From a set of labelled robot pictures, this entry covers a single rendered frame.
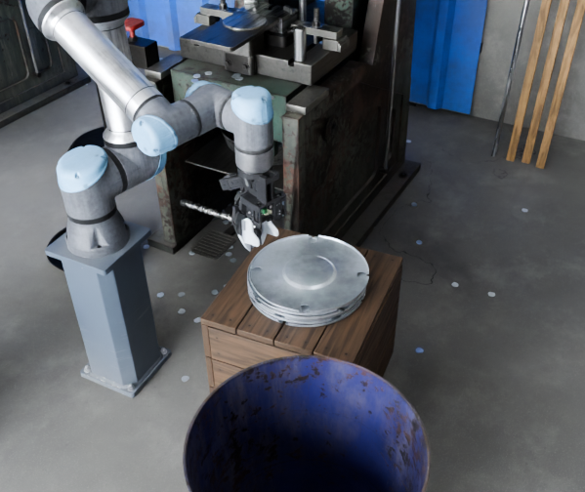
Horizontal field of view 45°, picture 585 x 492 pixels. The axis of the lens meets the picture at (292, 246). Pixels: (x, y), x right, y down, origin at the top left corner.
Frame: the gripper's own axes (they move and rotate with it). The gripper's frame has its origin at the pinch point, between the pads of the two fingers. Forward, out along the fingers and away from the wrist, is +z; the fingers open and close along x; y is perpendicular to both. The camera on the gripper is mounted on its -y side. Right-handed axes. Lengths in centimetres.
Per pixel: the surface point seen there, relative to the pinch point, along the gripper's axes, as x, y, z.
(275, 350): -2.6, 9.5, 24.9
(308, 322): 5.7, 11.4, 20.1
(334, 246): 27.5, -1.9, 17.1
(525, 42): 184, -47, 19
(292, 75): 49, -41, -10
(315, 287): 12.9, 6.5, 16.9
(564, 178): 161, -7, 56
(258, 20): 49, -55, -22
